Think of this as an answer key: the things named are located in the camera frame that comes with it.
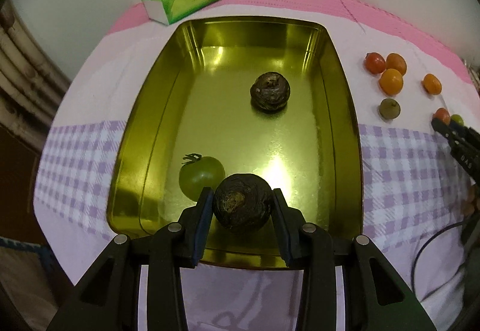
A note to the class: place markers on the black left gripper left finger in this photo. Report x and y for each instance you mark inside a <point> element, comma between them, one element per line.
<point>196,222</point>

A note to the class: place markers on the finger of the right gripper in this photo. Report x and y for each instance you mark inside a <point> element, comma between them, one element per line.
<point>446,131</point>
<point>467,134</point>

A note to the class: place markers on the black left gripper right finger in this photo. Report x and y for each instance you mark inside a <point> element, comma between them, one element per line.
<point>287,223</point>

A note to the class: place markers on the small green fruit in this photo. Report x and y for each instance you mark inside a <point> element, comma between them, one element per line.
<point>457,119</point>

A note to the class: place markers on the small orange kumquat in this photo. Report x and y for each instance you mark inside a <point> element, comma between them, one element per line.
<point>431,84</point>

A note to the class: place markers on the dark brown round fruit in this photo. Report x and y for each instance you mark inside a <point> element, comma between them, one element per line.
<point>242,203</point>

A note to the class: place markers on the brown green longan fruit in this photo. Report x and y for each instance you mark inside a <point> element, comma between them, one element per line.
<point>389,109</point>

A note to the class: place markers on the large orange kumquat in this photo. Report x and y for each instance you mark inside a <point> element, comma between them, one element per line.
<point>391,82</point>

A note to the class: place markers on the green tomato with stem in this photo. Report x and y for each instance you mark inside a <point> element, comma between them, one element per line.
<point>198,172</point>

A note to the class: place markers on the pink purple checkered tablecloth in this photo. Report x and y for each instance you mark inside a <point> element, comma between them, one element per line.
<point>414,190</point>

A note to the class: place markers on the orange cherry tomato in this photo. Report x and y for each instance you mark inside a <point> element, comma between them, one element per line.
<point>397,62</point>

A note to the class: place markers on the red cherry tomato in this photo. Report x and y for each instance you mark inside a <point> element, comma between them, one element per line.
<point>374,63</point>

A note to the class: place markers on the gold metal tray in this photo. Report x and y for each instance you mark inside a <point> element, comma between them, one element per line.
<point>196,99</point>

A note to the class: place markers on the dark brown wrinkled fruit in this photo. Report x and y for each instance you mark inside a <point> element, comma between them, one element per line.
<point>270,92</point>

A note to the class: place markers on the brown wooden furniture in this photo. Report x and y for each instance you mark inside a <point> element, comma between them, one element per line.
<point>19,166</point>

